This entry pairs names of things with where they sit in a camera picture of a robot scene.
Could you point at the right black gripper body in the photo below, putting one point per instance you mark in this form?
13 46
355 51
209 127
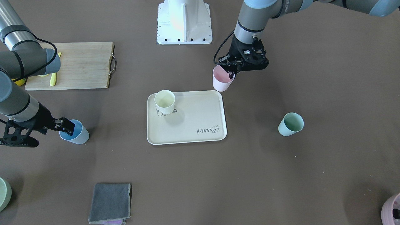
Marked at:
44 120

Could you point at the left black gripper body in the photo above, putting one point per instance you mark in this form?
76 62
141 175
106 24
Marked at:
234 49

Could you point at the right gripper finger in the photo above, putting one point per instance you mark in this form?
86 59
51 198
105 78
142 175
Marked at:
64 125

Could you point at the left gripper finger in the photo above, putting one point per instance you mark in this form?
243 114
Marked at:
231 75

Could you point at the pink cup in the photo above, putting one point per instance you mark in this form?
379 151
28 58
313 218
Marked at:
221 80

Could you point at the blue cup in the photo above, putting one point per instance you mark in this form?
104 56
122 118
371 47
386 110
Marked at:
80 134

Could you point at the pale yellow cup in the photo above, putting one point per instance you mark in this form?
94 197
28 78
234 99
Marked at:
165 102

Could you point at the green cup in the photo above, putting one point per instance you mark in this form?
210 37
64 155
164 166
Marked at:
291 124

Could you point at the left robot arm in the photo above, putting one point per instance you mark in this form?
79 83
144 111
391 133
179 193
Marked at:
255 14

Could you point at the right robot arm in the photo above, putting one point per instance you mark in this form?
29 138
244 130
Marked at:
24 58

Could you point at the beige rabbit tray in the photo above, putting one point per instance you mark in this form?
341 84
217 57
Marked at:
198 117

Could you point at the yellow plastic knife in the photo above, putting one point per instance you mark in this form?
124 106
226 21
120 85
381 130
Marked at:
53 77

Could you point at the whole lemon near lime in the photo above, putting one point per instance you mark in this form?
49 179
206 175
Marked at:
19 82

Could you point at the green bowl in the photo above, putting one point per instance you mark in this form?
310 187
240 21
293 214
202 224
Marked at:
5 193

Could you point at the wooden cutting board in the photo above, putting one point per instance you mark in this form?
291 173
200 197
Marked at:
84 65

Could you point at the grey folded cloth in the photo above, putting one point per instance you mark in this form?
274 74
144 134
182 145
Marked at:
110 204

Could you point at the pink bowl with ice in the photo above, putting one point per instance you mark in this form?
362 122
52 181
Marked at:
390 211

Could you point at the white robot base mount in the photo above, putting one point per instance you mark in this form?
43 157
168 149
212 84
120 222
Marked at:
184 22

